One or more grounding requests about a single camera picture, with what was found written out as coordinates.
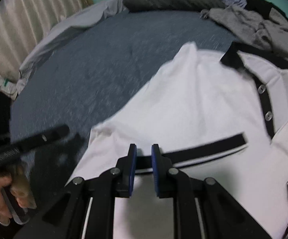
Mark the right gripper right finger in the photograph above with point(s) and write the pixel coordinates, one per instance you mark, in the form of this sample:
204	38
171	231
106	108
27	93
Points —
202	208

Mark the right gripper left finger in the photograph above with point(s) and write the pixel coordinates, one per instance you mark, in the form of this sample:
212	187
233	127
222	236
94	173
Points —
85	208

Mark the white polo shirt black collar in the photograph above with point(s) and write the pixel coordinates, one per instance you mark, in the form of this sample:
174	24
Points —
239	111

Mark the person left hand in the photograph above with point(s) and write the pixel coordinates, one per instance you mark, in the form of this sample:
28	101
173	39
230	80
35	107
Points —
15	177

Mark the blue-grey bed sheet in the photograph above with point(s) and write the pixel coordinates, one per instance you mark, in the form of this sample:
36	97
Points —
92	77

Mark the crumpled plastic bag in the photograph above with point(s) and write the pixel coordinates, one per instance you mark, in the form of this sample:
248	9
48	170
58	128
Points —
8	88

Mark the striped beige curtain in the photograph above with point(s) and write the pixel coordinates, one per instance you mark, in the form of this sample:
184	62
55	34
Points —
23	24

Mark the light grey satin blanket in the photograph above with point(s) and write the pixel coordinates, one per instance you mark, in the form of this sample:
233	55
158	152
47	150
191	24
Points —
64	32

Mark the grey sweatshirt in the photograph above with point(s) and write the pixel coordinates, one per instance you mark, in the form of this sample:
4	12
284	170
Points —
252	29

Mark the black garment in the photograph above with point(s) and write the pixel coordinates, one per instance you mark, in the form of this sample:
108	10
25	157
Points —
263	8

